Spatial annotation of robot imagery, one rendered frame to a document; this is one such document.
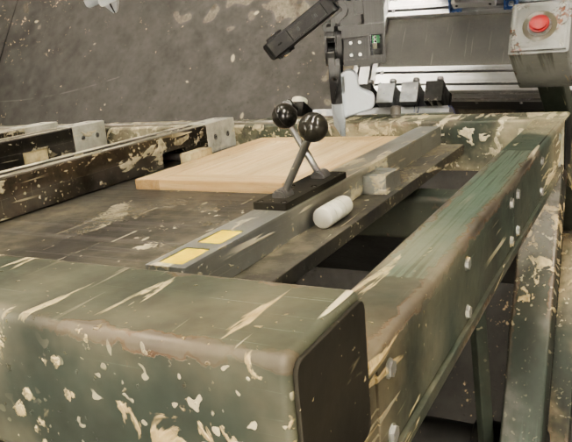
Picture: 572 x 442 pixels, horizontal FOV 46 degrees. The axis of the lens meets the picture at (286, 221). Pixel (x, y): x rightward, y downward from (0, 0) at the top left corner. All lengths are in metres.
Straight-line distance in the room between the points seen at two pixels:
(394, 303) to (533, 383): 0.98
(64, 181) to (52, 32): 2.63
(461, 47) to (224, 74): 1.10
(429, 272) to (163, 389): 0.28
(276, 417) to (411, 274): 0.26
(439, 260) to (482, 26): 1.85
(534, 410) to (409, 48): 1.39
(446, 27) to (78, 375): 2.15
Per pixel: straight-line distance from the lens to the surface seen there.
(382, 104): 1.77
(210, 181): 1.21
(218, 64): 3.08
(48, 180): 1.26
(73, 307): 0.45
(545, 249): 1.52
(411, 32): 2.49
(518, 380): 1.49
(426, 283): 0.57
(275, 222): 0.83
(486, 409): 1.48
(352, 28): 0.94
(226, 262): 0.75
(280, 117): 1.00
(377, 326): 0.49
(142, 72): 3.32
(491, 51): 2.38
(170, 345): 0.38
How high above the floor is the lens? 2.27
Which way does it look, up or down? 59 degrees down
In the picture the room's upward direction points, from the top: 60 degrees counter-clockwise
